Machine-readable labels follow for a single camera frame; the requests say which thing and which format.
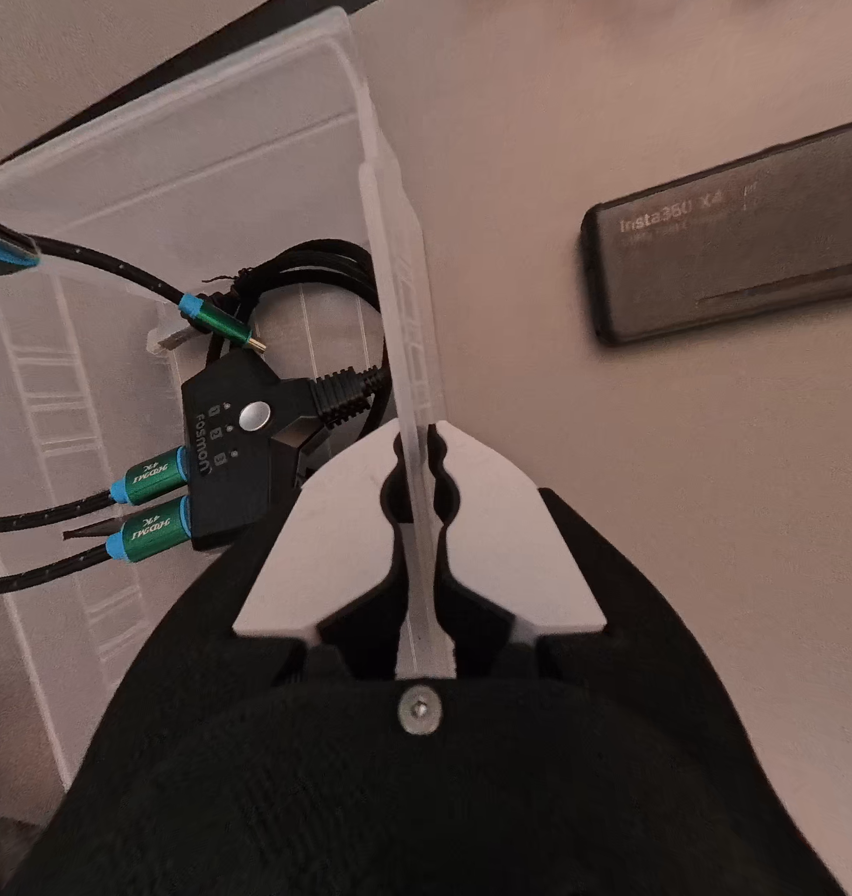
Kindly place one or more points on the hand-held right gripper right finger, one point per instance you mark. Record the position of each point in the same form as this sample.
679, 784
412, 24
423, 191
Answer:
524, 553

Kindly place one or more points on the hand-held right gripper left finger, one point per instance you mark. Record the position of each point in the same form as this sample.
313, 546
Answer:
314, 553

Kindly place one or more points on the clear plastic storage box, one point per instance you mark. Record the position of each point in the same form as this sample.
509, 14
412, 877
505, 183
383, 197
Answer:
188, 175

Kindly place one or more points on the black rectangular case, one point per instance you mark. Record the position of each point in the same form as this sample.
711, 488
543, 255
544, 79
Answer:
734, 266

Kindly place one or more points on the black HDMI switch with pigtail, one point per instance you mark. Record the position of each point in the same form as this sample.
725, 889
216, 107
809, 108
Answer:
244, 483

